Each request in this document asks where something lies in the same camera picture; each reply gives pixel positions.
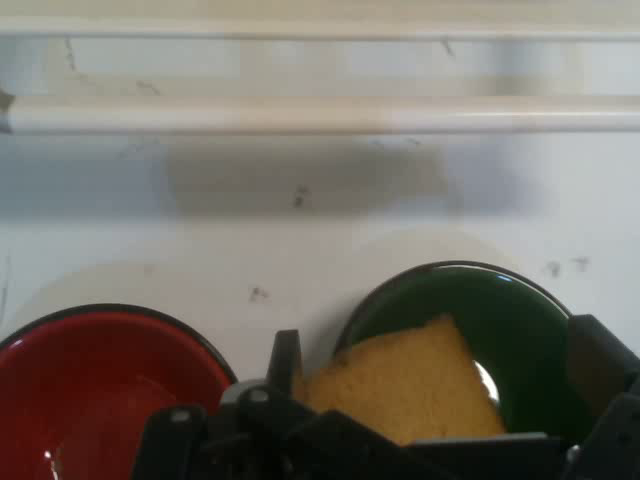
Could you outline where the white table edge rail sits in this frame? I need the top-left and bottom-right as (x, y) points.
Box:
(7, 94), (640, 135)

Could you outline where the dark green bowl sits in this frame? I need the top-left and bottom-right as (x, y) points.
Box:
(335, 260), (596, 446)

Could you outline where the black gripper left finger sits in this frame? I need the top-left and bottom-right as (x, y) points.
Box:
(133, 328), (321, 480)

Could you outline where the yellow sponge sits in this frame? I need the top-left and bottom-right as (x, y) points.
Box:
(292, 313), (509, 447)

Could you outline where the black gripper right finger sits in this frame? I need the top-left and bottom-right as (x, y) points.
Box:
(564, 313), (640, 480)

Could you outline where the red bowl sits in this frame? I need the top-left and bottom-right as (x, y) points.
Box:
(0, 303), (239, 480)

